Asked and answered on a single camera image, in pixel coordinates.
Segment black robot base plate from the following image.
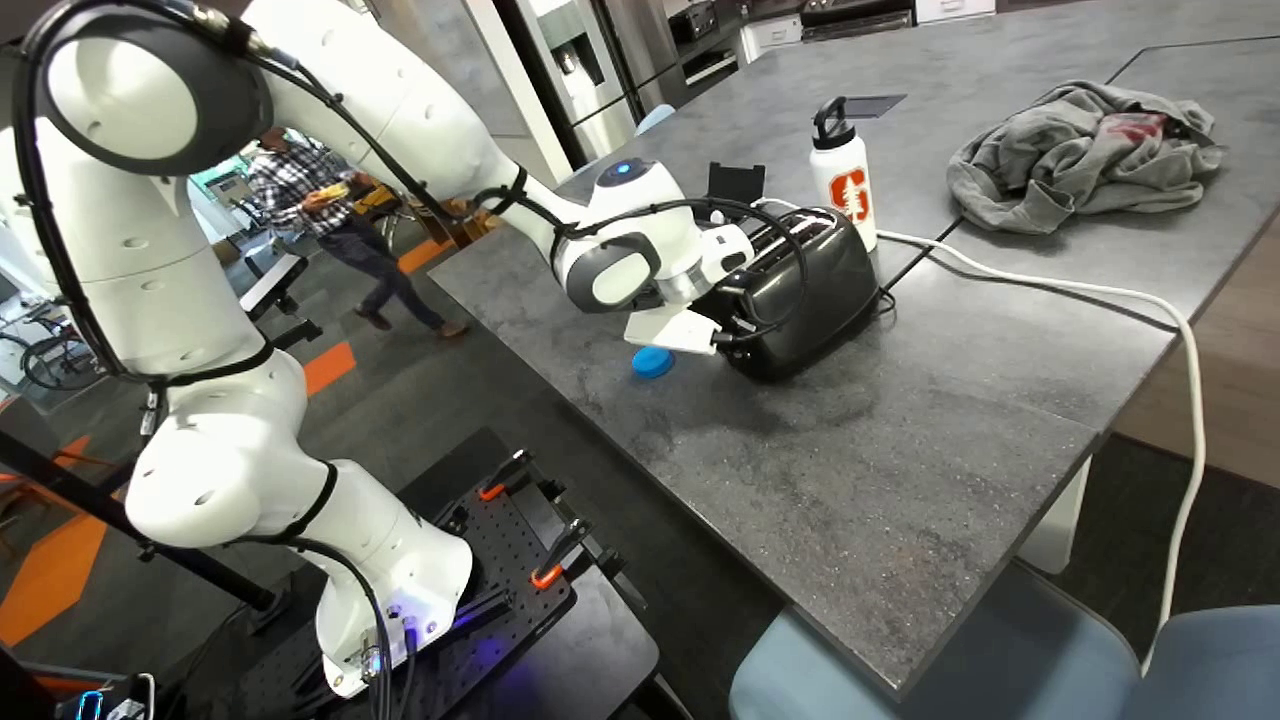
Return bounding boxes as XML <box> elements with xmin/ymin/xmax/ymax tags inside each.
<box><xmin>173</xmin><ymin>422</ymin><xmax>665</xmax><ymax>720</ymax></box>

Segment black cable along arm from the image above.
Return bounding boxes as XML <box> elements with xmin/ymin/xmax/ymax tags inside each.
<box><xmin>6</xmin><ymin>0</ymin><xmax>816</xmax><ymax>720</ymax></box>

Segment blue round plastic lid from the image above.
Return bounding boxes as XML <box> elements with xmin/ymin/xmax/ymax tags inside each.
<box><xmin>629</xmin><ymin>340</ymin><xmax>679</xmax><ymax>385</ymax></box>

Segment orange-handled black clamp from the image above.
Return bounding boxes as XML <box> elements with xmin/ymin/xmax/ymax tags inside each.
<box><xmin>520</xmin><ymin>517</ymin><xmax>593</xmax><ymax>599</ymax></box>
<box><xmin>469</xmin><ymin>443</ymin><xmax>535</xmax><ymax>512</ymax></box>

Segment crumpled gray cloth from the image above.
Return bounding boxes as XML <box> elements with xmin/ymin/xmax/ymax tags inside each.
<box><xmin>945</xmin><ymin>76</ymin><xmax>1227</xmax><ymax>238</ymax></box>

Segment small black open box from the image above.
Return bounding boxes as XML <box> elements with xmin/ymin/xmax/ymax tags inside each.
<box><xmin>703</xmin><ymin>161</ymin><xmax>773</xmax><ymax>208</ymax></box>

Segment thick white power cable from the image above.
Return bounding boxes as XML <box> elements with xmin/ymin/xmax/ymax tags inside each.
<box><xmin>742</xmin><ymin>196</ymin><xmax>1211</xmax><ymax>677</ymax></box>

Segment black two-slot toaster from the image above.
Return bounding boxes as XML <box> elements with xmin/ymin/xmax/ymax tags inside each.
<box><xmin>703</xmin><ymin>204</ymin><xmax>901</xmax><ymax>388</ymax></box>

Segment blue-gray upholstered chair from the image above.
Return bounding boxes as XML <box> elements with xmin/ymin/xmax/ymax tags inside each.
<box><xmin>1115</xmin><ymin>603</ymin><xmax>1280</xmax><ymax>720</ymax></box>
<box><xmin>725</xmin><ymin>554</ymin><xmax>1142</xmax><ymax>720</ymax></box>

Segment walking person dark trousers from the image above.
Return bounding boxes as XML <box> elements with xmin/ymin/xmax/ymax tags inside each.
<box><xmin>297</xmin><ymin>174</ymin><xmax>471</xmax><ymax>342</ymax></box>

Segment white table leg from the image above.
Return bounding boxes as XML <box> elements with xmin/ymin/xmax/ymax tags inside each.
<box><xmin>1016</xmin><ymin>455</ymin><xmax>1099</xmax><ymax>578</ymax></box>

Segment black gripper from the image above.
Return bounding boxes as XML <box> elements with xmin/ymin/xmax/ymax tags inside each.
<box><xmin>683</xmin><ymin>262</ymin><xmax>767</xmax><ymax>377</ymax></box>

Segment white water bottle red logo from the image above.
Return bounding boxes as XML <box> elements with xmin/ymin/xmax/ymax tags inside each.
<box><xmin>807</xmin><ymin>90</ymin><xmax>885</xmax><ymax>254</ymax></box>

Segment stainless steel refrigerator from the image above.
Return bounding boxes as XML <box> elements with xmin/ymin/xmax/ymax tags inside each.
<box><xmin>491</xmin><ymin>0</ymin><xmax>649</xmax><ymax>171</ymax></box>

